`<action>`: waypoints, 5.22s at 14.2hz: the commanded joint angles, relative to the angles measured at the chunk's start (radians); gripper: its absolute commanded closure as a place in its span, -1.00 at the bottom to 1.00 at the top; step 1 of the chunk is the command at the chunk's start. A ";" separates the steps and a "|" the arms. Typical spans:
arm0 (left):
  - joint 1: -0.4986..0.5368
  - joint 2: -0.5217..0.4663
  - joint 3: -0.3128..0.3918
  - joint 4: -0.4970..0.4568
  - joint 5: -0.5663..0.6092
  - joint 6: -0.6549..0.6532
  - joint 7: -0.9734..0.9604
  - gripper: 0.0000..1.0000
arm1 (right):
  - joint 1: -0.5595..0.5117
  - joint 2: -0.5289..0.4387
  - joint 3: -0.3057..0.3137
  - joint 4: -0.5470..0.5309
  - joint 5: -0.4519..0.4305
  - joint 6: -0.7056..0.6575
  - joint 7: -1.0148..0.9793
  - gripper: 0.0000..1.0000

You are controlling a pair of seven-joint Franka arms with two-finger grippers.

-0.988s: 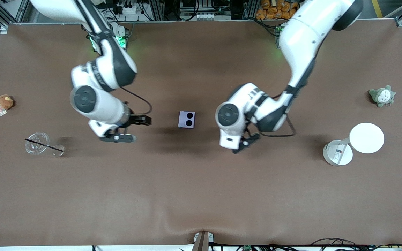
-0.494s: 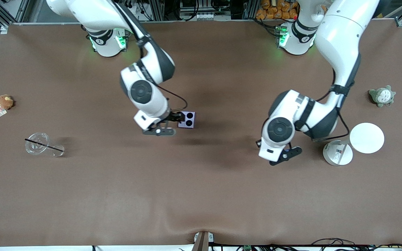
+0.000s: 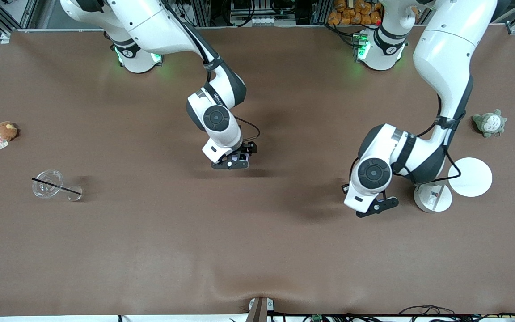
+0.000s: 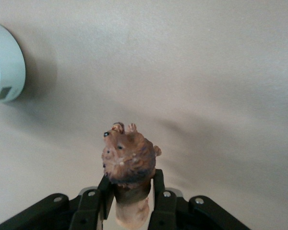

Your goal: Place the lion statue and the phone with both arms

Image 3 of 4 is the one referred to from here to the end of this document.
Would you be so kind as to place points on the grey totoro plush toy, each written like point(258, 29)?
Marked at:
point(490, 124)

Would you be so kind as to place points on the metal table edge bracket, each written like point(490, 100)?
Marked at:
point(259, 308)

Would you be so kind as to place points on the thin black straw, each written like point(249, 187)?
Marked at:
point(61, 187)

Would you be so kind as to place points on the orange plush toy pile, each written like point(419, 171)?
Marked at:
point(356, 12)

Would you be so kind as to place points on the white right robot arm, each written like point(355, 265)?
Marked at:
point(150, 22)

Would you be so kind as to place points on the brown plush toy with tag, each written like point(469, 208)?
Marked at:
point(6, 131)

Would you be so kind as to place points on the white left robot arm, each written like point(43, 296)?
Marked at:
point(449, 44)

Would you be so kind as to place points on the clear plastic cup with straw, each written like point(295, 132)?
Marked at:
point(47, 184)

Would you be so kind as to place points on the white desk lamp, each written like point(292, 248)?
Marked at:
point(472, 179)

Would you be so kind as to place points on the brown table mat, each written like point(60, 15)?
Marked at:
point(257, 246)

